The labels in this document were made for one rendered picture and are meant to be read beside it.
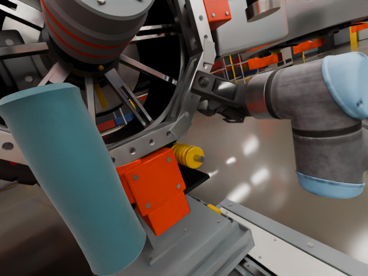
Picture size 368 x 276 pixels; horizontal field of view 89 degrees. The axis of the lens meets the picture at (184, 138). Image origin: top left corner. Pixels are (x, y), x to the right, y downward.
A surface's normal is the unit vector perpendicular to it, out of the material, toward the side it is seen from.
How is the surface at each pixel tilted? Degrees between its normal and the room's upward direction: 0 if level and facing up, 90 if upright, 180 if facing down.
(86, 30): 117
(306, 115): 86
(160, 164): 90
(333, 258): 0
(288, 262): 0
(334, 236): 0
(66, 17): 108
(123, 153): 90
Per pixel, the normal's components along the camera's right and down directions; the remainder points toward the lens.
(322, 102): -0.71, 0.52
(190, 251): -0.30, -0.92
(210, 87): 0.09, -0.10
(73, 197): 0.25, 0.22
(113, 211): 0.77, -0.04
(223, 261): 0.53, 0.07
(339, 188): -0.29, 0.34
